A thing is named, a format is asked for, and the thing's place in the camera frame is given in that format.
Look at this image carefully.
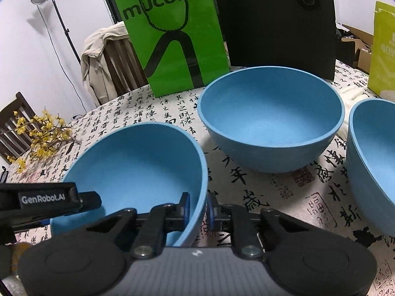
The black paper bag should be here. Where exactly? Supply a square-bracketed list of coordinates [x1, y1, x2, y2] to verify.
[210, 0, 337, 81]

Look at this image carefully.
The dark wooden chair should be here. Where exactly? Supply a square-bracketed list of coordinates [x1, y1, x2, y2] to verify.
[0, 92, 40, 164]

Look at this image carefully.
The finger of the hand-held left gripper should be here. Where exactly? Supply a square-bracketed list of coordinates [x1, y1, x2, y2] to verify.
[81, 192, 102, 212]

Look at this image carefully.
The cardboard box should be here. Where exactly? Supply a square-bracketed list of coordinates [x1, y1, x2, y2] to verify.
[335, 23, 375, 74]

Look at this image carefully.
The brown slatted chair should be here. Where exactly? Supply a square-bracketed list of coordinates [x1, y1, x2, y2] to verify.
[103, 38, 149, 97]

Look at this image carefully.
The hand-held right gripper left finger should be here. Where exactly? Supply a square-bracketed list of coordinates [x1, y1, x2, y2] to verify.
[88, 192, 191, 259]

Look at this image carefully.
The blue bowl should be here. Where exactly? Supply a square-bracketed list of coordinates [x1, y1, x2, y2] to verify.
[346, 99, 395, 245]
[51, 122, 208, 247]
[197, 66, 345, 173]

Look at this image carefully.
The calligraphy print tablecloth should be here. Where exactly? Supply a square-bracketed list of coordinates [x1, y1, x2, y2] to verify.
[0, 58, 395, 296]

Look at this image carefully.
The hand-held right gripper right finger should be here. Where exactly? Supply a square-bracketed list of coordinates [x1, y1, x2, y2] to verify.
[207, 192, 311, 259]

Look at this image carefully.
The yellow flower branch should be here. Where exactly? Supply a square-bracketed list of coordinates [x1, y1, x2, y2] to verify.
[0, 109, 81, 173]

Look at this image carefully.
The beige jacket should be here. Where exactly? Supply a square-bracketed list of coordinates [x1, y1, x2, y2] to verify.
[81, 23, 136, 105]

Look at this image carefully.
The yellow-green paper bag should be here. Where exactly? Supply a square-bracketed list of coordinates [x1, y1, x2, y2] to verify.
[367, 1, 395, 102]

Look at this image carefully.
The green paper bag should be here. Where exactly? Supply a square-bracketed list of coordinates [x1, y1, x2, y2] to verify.
[111, 0, 230, 97]

